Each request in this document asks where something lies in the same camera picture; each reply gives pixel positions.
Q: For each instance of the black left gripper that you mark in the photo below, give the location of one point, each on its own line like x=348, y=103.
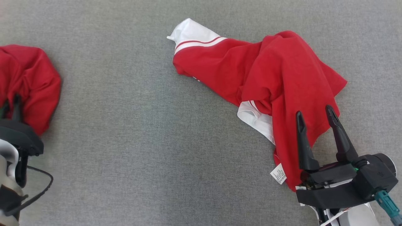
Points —
x=22, y=135

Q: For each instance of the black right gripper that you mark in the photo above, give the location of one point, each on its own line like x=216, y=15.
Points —
x=329, y=188

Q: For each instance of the red shorts white trim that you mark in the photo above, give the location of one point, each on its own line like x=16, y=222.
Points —
x=31, y=78

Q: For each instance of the red Bulls 23 jersey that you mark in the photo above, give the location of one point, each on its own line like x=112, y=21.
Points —
x=276, y=72

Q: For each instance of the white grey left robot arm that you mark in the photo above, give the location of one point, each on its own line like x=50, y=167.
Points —
x=8, y=150

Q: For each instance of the grey fabric sofa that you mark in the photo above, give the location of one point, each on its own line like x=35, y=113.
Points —
x=125, y=125

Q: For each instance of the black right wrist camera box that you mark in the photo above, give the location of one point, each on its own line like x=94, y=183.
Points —
x=377, y=175

